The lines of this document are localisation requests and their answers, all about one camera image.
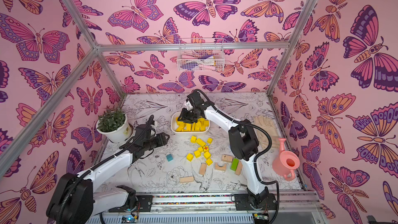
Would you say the white plastic bin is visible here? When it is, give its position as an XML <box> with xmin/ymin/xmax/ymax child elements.
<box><xmin>171</xmin><ymin>113</ymin><xmax>210</xmax><ymax>134</ymax></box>

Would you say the wire basket on wall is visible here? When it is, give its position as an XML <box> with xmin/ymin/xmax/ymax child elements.
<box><xmin>176</xmin><ymin>37</ymin><xmax>225</xmax><ymax>73</ymax></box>

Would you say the beige work glove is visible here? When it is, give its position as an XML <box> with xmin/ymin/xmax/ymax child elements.
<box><xmin>254</xmin><ymin>116</ymin><xmax>280</xmax><ymax>149</ymax></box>

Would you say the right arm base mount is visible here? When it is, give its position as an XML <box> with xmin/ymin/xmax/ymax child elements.
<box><xmin>231</xmin><ymin>194</ymin><xmax>278</xmax><ymax>211</ymax></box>

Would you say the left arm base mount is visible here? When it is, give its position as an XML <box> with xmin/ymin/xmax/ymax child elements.
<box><xmin>117</xmin><ymin>195</ymin><xmax>153</xmax><ymax>213</ymax></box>

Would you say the green rectangular block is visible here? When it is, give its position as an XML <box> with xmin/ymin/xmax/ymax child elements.
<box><xmin>230</xmin><ymin>158</ymin><xmax>239</xmax><ymax>171</ymax></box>

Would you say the potted green plant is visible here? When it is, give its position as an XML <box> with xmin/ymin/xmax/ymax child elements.
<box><xmin>96</xmin><ymin>107</ymin><xmax>133</xmax><ymax>144</ymax></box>

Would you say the pink watering can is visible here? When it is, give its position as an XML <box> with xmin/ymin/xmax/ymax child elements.
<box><xmin>272</xmin><ymin>138</ymin><xmax>301</xmax><ymax>181</ymax></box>

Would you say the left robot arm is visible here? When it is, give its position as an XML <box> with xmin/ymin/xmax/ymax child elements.
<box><xmin>46</xmin><ymin>116</ymin><xmax>170</xmax><ymax>224</ymax></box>

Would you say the teal block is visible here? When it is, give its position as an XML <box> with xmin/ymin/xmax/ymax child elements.
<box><xmin>166</xmin><ymin>154</ymin><xmax>173</xmax><ymax>162</ymax></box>

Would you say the natural wood block upright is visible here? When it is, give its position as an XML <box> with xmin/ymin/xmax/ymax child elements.
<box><xmin>199</xmin><ymin>163</ymin><xmax>207</xmax><ymax>176</ymax></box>

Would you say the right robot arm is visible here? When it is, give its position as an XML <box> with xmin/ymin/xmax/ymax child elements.
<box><xmin>178</xmin><ymin>89</ymin><xmax>277</xmax><ymax>204</ymax></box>

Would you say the long natural wood block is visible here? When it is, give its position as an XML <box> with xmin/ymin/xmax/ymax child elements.
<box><xmin>179</xmin><ymin>176</ymin><xmax>195</xmax><ymax>184</ymax></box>

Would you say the natural wood arch block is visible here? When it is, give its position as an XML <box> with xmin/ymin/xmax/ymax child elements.
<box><xmin>214</xmin><ymin>163</ymin><xmax>227</xmax><ymax>172</ymax></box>

